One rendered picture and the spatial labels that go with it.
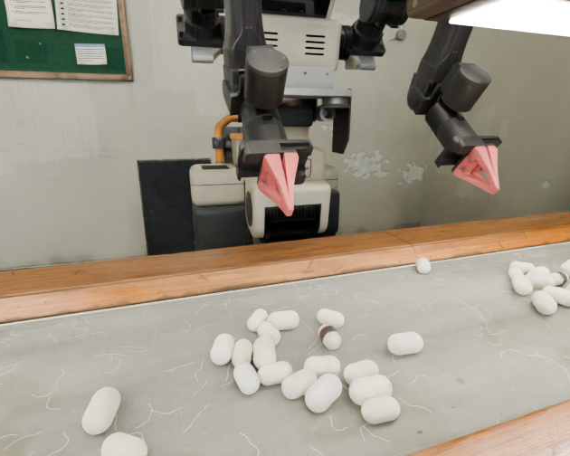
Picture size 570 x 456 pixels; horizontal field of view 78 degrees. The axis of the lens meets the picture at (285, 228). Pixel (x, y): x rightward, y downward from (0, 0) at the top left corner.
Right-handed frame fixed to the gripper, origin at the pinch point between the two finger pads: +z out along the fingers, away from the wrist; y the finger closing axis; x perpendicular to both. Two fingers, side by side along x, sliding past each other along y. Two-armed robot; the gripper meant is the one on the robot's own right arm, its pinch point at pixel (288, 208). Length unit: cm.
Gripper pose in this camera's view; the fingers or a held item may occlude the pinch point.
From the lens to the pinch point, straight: 45.3
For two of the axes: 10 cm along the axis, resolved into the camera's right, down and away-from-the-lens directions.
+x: -2.0, 5.5, 8.1
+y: 9.5, -0.9, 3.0
